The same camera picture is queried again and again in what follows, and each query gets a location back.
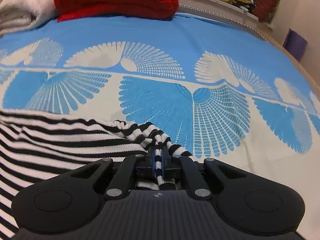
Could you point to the blue white patterned bedsheet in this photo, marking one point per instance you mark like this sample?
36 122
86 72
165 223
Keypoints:
211 87

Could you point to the cream folded quilt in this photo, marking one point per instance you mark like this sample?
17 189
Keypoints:
21 15

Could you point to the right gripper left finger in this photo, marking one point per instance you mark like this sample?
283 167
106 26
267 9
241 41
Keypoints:
129 172

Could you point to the striped white vest sweater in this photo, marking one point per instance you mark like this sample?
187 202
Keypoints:
37 145

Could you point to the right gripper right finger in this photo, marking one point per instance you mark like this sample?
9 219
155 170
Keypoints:
183 170

